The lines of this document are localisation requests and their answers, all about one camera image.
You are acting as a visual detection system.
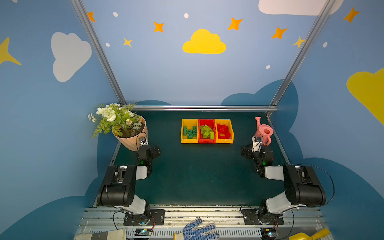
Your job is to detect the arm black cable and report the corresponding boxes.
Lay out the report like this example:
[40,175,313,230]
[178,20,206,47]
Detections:
[103,131,149,230]
[251,133,336,238]

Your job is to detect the pink watering can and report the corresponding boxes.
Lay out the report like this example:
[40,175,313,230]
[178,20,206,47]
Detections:
[254,117,274,146]

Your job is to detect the right aluminium frame post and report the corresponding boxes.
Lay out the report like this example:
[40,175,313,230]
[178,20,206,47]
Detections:
[266,0,336,120]

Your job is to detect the right yellow storage bin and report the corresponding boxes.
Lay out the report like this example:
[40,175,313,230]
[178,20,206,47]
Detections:
[215,119,235,144]

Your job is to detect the yellow plastic scoop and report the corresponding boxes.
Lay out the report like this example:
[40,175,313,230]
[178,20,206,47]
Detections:
[288,227,331,240]

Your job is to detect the left aluminium frame post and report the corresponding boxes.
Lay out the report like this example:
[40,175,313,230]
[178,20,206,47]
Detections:
[71,0,127,105]

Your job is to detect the aluminium frame post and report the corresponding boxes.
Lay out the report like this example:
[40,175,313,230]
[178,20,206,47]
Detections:
[71,0,127,105]
[266,0,336,120]

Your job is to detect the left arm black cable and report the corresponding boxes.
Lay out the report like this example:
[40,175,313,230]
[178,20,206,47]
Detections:
[103,131,149,230]

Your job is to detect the blue dotted work glove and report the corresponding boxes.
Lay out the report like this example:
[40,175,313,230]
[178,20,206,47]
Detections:
[181,219,220,240]

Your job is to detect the left green circuit board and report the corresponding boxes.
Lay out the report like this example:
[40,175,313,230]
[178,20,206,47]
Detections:
[135,229,153,237]

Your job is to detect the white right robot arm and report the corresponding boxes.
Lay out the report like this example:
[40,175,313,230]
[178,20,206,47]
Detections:
[241,137,327,218]

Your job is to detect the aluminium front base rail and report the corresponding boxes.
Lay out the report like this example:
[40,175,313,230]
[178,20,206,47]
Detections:
[76,205,327,240]

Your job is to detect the red middle storage bin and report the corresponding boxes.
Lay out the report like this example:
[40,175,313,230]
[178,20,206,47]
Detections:
[198,119,217,144]

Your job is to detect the aluminium back frame rail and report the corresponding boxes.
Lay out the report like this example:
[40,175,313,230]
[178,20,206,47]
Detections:
[134,105,278,112]

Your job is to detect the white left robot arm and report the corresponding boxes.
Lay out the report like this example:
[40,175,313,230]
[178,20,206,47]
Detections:
[97,137,161,219]

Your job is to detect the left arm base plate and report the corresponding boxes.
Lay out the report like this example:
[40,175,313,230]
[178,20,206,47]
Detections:
[123,209,166,226]

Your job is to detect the artificial white flower plant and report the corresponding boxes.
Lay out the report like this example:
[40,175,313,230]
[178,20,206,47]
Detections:
[88,103,146,139]

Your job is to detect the left yellow storage bin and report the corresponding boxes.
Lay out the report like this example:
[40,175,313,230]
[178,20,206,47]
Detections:
[181,119,200,144]

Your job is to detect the yellow storage bin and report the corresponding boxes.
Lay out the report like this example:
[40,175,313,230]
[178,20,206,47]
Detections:
[181,119,200,144]
[215,119,235,144]

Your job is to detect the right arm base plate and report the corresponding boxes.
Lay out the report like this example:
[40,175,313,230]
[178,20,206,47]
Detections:
[240,209,285,226]

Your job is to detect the right green circuit board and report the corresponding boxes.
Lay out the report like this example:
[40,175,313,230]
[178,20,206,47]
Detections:
[261,228,277,240]

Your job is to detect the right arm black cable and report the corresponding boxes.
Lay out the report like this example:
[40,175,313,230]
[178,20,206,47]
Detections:
[251,133,336,238]

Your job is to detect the green circuit board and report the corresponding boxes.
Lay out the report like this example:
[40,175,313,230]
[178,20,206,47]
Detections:
[261,228,277,240]
[135,229,153,237]

